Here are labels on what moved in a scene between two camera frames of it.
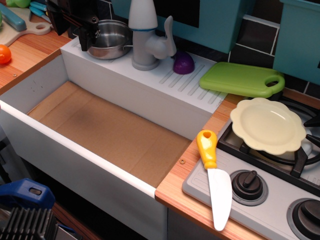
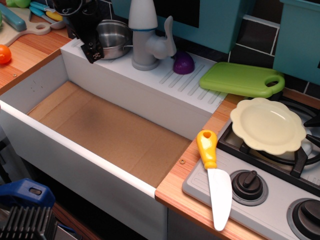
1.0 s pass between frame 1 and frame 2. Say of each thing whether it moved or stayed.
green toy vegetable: stayed
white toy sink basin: stayed
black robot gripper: moved
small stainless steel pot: stayed
